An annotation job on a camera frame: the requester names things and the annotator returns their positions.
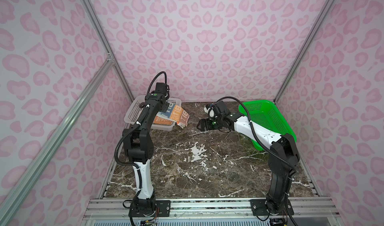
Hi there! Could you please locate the aluminium frame corner post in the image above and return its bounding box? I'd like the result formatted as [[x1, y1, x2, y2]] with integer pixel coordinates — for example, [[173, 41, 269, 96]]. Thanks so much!
[[273, 0, 338, 105], [80, 0, 135, 102]]

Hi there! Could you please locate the aluminium frame corner post left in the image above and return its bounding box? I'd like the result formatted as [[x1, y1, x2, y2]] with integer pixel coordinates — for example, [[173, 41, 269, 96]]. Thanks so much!
[[80, 0, 135, 102]]

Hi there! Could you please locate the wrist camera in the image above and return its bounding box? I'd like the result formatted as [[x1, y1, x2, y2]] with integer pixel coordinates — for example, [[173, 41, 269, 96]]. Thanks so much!
[[204, 104, 215, 119], [155, 82, 170, 100]]

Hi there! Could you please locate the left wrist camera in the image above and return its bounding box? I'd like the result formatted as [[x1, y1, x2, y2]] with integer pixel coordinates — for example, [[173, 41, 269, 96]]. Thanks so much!
[[155, 82, 170, 100]]

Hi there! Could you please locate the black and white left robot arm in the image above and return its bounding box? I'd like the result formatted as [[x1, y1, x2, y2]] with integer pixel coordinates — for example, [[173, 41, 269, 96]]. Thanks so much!
[[123, 92, 166, 208]]

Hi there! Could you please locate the aluminium frame corner post right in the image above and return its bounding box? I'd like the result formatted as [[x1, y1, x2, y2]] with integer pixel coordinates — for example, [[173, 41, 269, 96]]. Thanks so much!
[[273, 0, 338, 105]]

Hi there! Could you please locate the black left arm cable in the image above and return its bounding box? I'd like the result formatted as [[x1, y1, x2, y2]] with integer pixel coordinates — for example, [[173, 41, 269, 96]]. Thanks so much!
[[113, 71, 169, 203]]

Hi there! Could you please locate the green plastic basket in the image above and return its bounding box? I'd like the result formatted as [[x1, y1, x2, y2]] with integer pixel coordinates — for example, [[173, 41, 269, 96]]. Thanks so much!
[[234, 100, 297, 151]]

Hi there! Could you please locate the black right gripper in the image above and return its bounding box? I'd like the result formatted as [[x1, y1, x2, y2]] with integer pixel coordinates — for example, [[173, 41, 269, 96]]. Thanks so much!
[[195, 116, 224, 131]]

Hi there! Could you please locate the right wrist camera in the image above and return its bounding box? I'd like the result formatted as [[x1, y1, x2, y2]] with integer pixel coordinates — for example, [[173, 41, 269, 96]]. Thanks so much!
[[204, 104, 215, 119]]

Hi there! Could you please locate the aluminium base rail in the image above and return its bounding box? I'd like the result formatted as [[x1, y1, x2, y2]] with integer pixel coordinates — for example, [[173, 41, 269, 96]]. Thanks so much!
[[81, 197, 344, 226]]

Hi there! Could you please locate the pale blue patterned towel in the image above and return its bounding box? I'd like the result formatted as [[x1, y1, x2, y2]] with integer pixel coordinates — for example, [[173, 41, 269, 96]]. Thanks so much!
[[156, 103, 190, 128]]

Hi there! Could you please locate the white plastic basket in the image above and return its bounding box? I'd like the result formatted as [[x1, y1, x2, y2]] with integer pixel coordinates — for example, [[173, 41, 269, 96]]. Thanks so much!
[[124, 95, 183, 132]]

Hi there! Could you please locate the orange bunny towel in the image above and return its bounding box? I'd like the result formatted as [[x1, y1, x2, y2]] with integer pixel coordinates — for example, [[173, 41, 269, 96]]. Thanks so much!
[[153, 116, 175, 126]]

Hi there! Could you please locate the aluminium diagonal frame bar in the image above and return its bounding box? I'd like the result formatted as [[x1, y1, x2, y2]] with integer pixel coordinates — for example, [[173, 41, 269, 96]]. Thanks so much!
[[1, 57, 115, 226]]

